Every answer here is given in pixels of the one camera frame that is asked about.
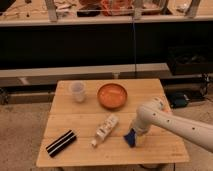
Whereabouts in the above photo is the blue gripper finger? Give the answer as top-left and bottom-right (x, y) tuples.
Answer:
(124, 129), (136, 148)

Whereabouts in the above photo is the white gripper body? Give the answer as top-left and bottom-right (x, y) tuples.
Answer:
(130, 119), (150, 142)

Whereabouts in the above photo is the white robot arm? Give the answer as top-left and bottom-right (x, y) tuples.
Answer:
(124, 98), (213, 153)

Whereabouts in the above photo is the orange ceramic bowl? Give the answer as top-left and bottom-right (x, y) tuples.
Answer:
(97, 83), (128, 110)

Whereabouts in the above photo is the white plastic bottle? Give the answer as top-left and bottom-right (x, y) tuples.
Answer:
(91, 114), (119, 148)

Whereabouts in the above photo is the light wooden table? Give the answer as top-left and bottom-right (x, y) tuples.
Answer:
(36, 79), (189, 167)

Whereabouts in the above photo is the dark device on floor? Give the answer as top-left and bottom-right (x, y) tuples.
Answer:
(168, 92), (188, 108)

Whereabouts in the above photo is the long wooden bench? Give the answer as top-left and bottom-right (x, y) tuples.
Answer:
(0, 62), (204, 88)

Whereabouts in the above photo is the clear plastic cup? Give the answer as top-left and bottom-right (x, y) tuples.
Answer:
(69, 81), (86, 103)

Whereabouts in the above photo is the black white striped block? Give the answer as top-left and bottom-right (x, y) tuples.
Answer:
(46, 130), (77, 157)

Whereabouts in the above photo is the black box on right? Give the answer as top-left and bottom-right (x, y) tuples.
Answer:
(167, 46), (213, 75)

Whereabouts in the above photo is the orange clutter on shelf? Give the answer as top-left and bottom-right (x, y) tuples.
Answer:
(101, 0), (133, 16)

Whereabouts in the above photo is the black object on shelf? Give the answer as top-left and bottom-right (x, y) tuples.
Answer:
(77, 4), (101, 17)

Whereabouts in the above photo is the thin vertical cable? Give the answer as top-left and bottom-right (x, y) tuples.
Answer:
(131, 16), (138, 80)

